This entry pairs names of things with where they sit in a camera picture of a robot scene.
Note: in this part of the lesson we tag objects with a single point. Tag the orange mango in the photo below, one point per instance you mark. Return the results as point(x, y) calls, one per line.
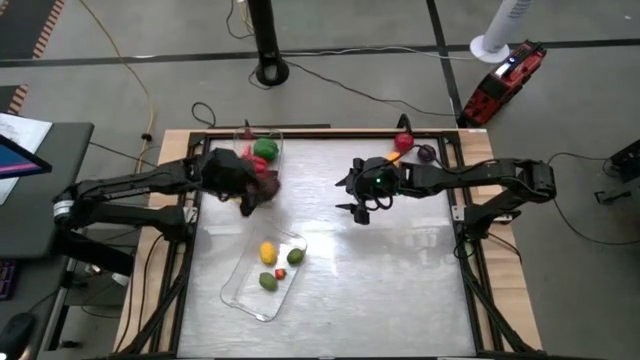
point(394, 156)

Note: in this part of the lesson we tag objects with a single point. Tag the black keyboard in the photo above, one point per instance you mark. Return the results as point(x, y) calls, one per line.
point(6, 279)

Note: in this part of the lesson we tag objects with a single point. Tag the black clamp on frame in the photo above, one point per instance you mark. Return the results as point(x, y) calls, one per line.
point(404, 122)

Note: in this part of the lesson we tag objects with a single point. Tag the black desk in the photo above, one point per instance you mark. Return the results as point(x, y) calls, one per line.
point(45, 150)

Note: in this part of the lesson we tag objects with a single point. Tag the black computer mouse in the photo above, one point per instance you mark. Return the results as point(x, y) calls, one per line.
point(15, 332)

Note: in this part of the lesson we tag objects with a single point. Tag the dark purple plum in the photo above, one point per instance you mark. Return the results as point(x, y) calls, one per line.
point(426, 154)

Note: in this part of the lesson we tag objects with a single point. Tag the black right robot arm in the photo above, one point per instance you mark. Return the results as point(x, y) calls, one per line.
point(475, 172)

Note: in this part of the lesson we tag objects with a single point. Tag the black floor device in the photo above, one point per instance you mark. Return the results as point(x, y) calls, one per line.
point(625, 162)

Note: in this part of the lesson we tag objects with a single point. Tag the white tower fan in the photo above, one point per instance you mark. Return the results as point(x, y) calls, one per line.
point(500, 30)

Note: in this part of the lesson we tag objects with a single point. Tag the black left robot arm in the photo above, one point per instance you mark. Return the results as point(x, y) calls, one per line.
point(125, 185)

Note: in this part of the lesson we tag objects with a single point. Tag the black pole stand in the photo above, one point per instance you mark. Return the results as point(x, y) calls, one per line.
point(267, 50)

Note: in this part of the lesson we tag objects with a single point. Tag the green bell pepper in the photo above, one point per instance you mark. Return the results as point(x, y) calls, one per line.
point(265, 149)

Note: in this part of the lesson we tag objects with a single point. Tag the red bell pepper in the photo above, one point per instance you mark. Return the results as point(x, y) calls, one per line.
point(259, 164)

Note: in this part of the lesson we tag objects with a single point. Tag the clear plastic bin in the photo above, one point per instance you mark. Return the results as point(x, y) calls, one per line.
point(245, 295)
point(279, 165)

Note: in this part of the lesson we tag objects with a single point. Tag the round green lime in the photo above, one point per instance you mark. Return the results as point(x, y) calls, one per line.
point(295, 256)

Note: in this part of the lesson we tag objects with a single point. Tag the red black tool case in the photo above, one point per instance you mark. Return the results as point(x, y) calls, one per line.
point(500, 85)

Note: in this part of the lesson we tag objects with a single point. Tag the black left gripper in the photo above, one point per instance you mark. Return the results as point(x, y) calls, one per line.
point(227, 172)

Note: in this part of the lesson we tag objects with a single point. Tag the yellow lemon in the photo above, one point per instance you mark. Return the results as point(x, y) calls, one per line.
point(268, 253)

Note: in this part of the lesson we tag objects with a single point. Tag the green avocado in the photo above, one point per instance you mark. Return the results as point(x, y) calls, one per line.
point(268, 282)

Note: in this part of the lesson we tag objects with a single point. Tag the red apple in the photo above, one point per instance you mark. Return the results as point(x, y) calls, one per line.
point(404, 141)

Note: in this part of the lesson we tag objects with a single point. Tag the black aluminium table frame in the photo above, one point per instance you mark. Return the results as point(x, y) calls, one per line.
point(325, 135)

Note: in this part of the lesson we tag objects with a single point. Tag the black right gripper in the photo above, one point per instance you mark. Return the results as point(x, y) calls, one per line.
point(375, 182)

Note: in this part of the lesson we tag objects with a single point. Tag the black mat orange striped edge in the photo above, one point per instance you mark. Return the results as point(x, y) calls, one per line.
point(25, 25)
point(10, 97)

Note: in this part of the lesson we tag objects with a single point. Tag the white paper sheet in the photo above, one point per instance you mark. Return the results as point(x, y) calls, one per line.
point(25, 130)

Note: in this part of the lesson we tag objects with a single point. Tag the computer monitor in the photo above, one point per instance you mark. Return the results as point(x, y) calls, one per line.
point(17, 160)

